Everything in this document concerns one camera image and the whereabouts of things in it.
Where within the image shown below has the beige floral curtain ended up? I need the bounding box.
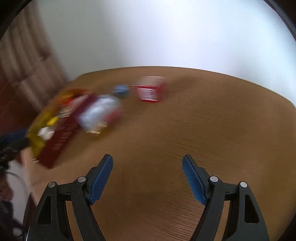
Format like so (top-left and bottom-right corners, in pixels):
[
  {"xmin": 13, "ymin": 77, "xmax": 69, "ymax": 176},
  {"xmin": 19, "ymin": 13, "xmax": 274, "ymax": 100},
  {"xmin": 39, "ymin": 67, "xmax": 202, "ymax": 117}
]
[{"xmin": 1, "ymin": 1, "xmax": 68, "ymax": 111}]

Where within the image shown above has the red box with barcode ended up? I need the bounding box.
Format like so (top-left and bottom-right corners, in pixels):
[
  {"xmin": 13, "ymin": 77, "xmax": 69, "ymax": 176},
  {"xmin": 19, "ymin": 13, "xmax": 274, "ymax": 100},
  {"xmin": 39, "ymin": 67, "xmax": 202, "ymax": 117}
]
[{"xmin": 132, "ymin": 76, "xmax": 166, "ymax": 102}]

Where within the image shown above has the clear plastic case with label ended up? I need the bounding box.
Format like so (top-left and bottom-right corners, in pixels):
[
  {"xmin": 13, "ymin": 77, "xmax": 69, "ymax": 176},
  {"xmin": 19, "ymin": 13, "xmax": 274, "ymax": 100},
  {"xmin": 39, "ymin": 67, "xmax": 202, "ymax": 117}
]
[{"xmin": 78, "ymin": 94, "xmax": 122, "ymax": 132}]

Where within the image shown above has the gold tin tray red rim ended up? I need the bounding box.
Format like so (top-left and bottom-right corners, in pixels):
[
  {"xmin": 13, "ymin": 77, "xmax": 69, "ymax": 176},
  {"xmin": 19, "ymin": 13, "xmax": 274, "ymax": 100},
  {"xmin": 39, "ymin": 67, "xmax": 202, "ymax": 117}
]
[{"xmin": 27, "ymin": 88, "xmax": 98, "ymax": 169}]

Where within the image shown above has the gold base clear red box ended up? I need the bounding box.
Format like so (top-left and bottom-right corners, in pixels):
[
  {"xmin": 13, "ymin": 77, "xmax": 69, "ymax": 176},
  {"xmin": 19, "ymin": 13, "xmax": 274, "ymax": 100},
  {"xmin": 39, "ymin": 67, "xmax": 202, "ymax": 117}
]
[{"xmin": 86, "ymin": 108, "xmax": 123, "ymax": 134}]

